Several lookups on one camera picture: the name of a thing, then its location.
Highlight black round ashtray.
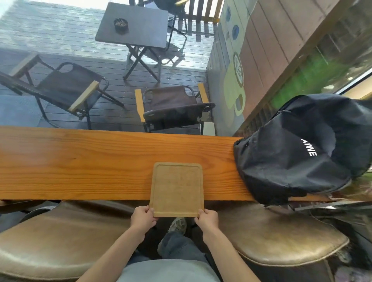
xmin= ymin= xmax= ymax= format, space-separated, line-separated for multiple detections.
xmin=113 ymin=18 xmax=129 ymax=35

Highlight brown folding armchair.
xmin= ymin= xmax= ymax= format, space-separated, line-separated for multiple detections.
xmin=134 ymin=83 xmax=216 ymax=134

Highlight person's right forearm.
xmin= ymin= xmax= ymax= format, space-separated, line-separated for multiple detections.
xmin=202 ymin=232 xmax=262 ymax=282

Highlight black backpack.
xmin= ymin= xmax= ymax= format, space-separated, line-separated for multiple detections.
xmin=233 ymin=93 xmax=372 ymax=207

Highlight black folding outdoor table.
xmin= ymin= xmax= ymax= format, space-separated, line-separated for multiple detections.
xmin=95 ymin=1 xmax=170 ymax=83

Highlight person's grey shirt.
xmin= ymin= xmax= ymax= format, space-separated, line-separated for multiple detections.
xmin=116 ymin=259 xmax=221 ymax=282

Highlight person's right white sneaker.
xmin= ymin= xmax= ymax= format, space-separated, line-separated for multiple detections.
xmin=168 ymin=217 xmax=188 ymax=235

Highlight person's blue jeans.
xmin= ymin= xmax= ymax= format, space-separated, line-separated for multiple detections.
xmin=127 ymin=231 xmax=215 ymax=271

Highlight person's right hand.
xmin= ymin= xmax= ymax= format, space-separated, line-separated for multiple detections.
xmin=194 ymin=208 xmax=220 ymax=237

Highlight person's left hand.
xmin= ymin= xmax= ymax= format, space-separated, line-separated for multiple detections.
xmin=130 ymin=205 xmax=159 ymax=236

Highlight black folding armchair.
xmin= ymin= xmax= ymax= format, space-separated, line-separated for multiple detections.
xmin=0 ymin=52 xmax=126 ymax=130

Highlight person's left forearm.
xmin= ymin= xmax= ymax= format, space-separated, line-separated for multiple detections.
xmin=77 ymin=229 xmax=149 ymax=282

